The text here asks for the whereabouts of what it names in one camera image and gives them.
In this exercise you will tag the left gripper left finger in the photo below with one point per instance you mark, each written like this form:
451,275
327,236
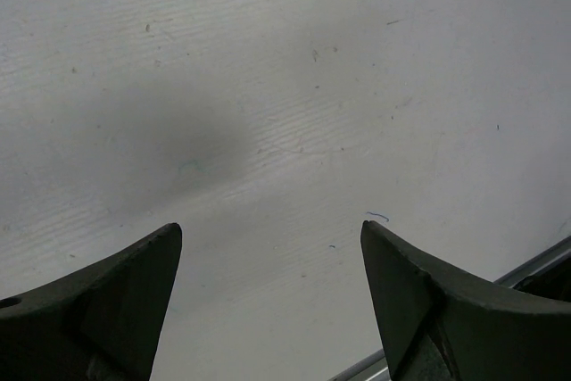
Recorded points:
102,322

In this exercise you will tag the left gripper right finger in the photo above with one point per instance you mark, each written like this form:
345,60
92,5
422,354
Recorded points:
439,322

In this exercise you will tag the aluminium mounting rail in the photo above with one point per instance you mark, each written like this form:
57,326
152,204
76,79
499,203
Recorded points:
374,367

